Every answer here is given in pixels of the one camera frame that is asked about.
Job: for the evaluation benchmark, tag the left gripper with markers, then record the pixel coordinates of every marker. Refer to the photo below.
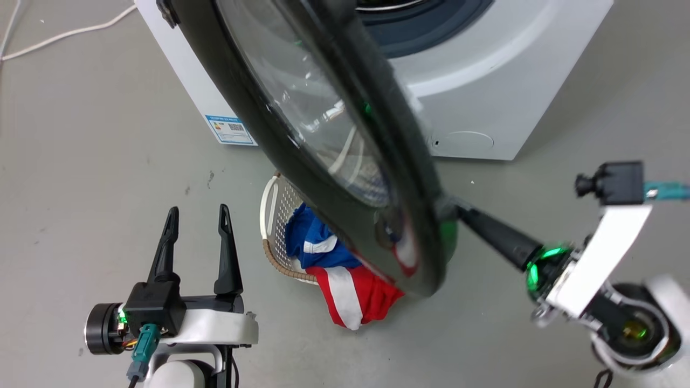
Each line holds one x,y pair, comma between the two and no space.
215,326

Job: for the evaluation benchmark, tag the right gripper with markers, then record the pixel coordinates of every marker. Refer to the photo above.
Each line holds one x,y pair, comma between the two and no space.
544,272

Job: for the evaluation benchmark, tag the black round glass washer door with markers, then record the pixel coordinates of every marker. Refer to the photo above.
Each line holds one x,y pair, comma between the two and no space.
302,113

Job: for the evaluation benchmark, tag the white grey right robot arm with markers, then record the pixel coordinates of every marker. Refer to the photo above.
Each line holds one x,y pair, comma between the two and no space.
641,328

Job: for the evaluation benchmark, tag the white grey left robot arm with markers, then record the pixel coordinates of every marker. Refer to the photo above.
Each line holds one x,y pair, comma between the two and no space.
178,374

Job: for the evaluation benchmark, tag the white front-load washing machine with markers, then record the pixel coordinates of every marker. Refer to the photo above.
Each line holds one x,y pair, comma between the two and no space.
485,91

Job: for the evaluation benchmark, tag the dark grey drum door gasket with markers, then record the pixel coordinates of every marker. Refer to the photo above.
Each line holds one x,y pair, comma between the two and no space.
426,29

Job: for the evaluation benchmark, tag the white perforated laundry basket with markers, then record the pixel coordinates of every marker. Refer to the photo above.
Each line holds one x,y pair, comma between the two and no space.
277,215

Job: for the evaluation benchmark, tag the round white drain filter cover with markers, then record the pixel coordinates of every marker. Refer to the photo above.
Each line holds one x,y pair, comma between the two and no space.
466,140

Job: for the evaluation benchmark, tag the blue garment with white stripe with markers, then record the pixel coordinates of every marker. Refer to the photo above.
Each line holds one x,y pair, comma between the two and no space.
312,242

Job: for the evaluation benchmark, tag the blue white energy label sticker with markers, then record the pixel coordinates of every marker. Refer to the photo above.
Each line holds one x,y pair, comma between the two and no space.
230,130

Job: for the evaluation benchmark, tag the red garment with white stripe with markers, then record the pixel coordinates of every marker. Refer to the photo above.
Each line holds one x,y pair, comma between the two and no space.
350,293

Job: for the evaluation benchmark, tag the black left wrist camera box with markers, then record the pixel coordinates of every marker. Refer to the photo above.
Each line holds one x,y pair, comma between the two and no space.
155,306

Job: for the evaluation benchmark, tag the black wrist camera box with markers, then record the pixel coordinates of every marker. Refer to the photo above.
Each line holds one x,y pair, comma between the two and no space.
614,183
155,306

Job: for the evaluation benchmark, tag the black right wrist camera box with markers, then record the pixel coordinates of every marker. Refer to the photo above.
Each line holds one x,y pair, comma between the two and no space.
614,183

